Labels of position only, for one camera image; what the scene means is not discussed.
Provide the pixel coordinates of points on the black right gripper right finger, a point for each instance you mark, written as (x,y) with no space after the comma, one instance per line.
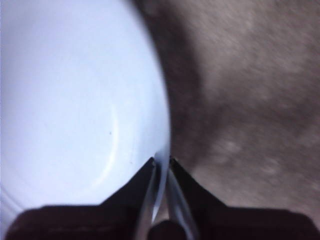
(250,225)

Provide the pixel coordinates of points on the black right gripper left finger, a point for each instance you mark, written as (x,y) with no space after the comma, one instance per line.
(75,222)

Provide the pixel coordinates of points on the light blue plate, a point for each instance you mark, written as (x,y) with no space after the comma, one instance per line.
(75,100)

